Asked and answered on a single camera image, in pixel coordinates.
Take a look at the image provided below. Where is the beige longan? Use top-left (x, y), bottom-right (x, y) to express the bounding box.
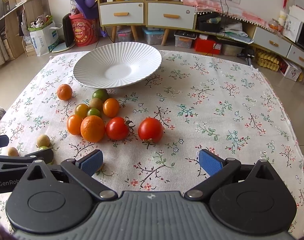
top-left (89, 98), bottom-right (103, 111)
top-left (7, 147), bottom-right (19, 157)
top-left (37, 134), bottom-right (50, 147)

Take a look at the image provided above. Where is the wooden bookshelf left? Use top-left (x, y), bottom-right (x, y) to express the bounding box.
top-left (0, 0), bottom-right (51, 60)

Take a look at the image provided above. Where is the white microwave oven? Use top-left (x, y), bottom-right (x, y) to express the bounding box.
top-left (282, 14), bottom-right (304, 48)

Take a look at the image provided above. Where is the floral tablecloth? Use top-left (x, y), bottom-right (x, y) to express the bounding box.
top-left (0, 51), bottom-right (304, 238)

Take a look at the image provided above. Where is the low wooden tv bench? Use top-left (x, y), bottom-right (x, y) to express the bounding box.
top-left (195, 10), bottom-right (304, 71)

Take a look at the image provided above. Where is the orange tomato back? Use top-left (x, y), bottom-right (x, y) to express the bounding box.
top-left (103, 98), bottom-right (120, 118)

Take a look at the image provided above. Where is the purple plush toy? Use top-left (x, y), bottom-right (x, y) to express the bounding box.
top-left (74, 0), bottom-right (99, 20)

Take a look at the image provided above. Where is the orange tomato front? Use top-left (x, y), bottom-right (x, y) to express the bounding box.
top-left (67, 114), bottom-right (83, 135)

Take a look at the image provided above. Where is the olive yellow-green tomato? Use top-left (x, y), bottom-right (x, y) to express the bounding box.
top-left (75, 103), bottom-right (90, 119)

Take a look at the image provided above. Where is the red snack bucket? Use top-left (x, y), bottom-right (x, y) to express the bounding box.
top-left (69, 13), bottom-right (99, 47)

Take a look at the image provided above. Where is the red box under bench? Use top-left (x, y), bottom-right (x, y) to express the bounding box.
top-left (194, 37), bottom-right (222, 55)

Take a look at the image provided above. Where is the green oval fruit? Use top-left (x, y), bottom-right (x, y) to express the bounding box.
top-left (38, 146), bottom-right (49, 151)

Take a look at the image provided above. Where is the lone orange mandarin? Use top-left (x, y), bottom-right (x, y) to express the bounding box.
top-left (57, 84), bottom-right (72, 101)

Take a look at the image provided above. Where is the yellow egg carton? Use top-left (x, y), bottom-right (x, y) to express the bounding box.
top-left (254, 48), bottom-right (281, 72)

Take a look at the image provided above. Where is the large orange mandarin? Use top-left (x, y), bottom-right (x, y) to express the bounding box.
top-left (80, 115), bottom-right (105, 143)

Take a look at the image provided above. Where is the pink cloth on bench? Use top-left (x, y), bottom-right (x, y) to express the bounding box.
top-left (181, 0), bottom-right (266, 27)

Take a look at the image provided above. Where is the wooden cabinet with drawers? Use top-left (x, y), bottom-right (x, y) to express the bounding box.
top-left (97, 0), bottom-right (197, 44)

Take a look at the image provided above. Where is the red tomato with stem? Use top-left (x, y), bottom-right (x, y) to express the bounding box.
top-left (106, 116), bottom-right (135, 141)

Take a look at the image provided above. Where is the white paper shopping bag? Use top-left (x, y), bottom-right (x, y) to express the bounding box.
top-left (30, 21), bottom-right (62, 56)

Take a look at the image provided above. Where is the clear storage bin blue lid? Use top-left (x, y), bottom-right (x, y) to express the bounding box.
top-left (142, 27), bottom-right (164, 45)

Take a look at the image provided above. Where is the white ribbed plate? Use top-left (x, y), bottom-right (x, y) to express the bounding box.
top-left (73, 42), bottom-right (162, 89)

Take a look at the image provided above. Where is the green round fruit back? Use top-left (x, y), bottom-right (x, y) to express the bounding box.
top-left (92, 89), bottom-right (109, 102)

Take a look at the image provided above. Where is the orange tomato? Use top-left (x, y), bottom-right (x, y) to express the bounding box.
top-left (103, 98), bottom-right (120, 118)
top-left (67, 114), bottom-right (83, 135)

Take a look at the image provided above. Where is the small dark green tomato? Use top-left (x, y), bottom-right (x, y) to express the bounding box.
top-left (86, 108), bottom-right (101, 117)

